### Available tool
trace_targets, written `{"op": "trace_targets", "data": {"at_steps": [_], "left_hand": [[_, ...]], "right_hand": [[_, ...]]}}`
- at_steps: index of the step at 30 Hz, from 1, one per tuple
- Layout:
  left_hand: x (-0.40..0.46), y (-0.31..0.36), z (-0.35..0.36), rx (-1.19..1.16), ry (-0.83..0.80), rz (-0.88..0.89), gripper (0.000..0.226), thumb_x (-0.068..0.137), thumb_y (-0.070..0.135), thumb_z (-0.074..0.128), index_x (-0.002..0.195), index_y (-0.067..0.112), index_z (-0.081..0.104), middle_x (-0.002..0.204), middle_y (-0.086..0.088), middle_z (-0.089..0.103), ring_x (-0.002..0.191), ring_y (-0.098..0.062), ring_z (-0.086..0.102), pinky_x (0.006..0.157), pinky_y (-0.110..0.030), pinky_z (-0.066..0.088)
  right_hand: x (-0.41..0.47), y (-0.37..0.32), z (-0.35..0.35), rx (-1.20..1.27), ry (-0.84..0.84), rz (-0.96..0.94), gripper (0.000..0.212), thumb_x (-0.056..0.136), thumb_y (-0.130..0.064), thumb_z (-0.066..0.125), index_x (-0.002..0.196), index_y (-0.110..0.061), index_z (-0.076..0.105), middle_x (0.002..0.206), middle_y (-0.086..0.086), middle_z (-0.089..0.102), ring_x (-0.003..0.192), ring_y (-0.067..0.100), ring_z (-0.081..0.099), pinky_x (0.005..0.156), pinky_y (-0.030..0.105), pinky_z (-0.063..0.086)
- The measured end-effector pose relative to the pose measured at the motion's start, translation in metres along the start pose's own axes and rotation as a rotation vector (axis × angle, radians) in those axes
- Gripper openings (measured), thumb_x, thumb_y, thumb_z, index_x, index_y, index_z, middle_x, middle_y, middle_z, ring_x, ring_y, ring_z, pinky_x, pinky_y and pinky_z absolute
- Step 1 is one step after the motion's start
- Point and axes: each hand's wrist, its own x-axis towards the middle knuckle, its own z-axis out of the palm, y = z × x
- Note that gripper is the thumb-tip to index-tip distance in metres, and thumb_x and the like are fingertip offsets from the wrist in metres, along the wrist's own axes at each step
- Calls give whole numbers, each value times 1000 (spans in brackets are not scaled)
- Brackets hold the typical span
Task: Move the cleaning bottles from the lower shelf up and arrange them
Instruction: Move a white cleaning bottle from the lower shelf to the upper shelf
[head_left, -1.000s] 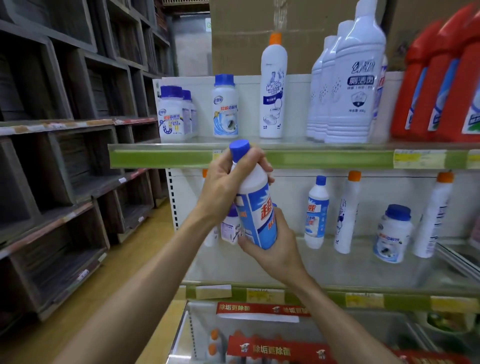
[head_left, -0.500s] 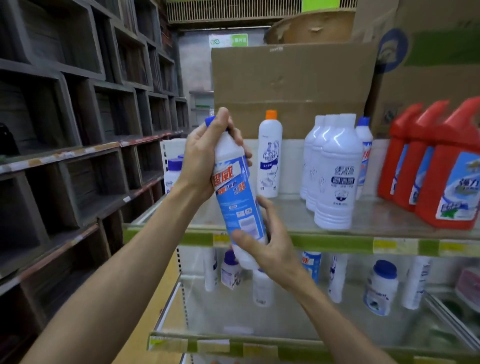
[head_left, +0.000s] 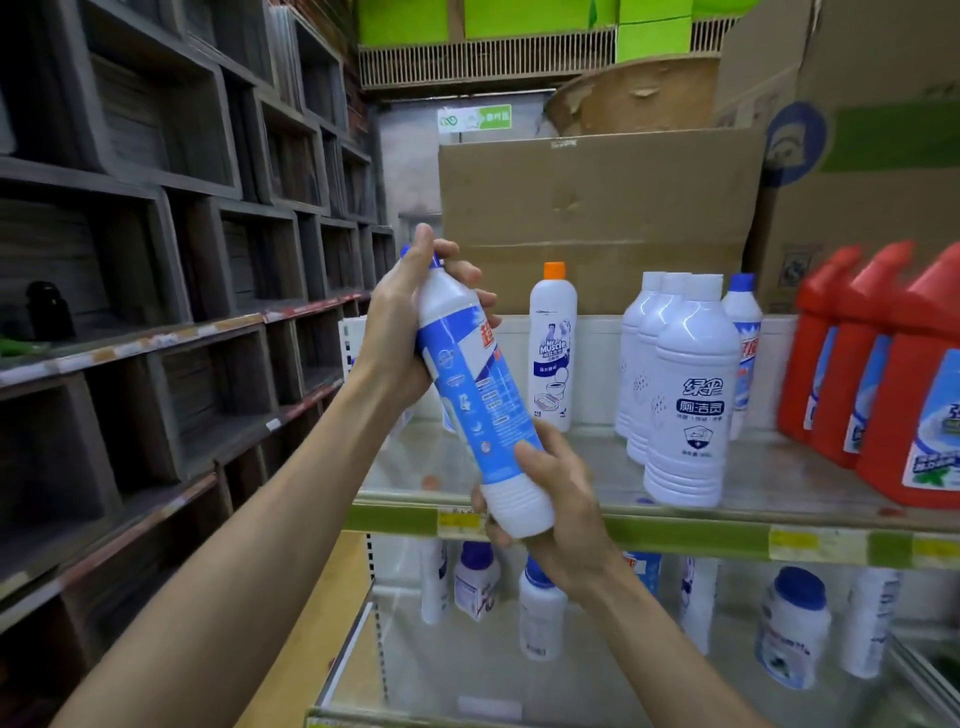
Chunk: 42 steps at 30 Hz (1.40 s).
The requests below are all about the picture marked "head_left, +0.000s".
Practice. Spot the person's right hand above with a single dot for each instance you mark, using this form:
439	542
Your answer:
577	540

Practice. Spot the person's left hand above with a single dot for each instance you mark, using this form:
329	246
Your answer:
390	330

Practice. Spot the small jar shelf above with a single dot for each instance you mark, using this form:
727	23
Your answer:
476	585

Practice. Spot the green-edged metal shelf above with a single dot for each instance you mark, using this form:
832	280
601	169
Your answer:
450	667

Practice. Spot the green-edged glass shelf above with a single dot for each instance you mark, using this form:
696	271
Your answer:
787	480

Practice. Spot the person's left forearm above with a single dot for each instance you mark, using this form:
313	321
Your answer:
247	570

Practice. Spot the yellow price tag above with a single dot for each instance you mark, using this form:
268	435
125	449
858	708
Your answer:
817	545
457	521
937	551

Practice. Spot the white gondola shelving unit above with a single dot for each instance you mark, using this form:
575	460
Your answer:
600	360

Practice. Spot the dark wooden cubby shelving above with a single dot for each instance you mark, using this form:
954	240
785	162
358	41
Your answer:
210	247

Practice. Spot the green and white hanging sign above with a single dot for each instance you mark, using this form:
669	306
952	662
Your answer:
474	118

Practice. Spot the plain cardboard box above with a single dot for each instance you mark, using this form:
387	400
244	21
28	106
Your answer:
600	202

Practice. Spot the brown woven basket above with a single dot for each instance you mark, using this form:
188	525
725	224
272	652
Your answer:
637	97

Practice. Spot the black object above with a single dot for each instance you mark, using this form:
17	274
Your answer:
49	311

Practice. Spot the green object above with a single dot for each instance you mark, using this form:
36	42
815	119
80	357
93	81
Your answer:
19	347

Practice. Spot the cardboard box with green stripe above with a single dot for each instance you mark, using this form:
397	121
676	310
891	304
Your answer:
885	210

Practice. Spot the wooden slatted rail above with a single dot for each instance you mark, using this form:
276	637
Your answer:
712	34
487	58

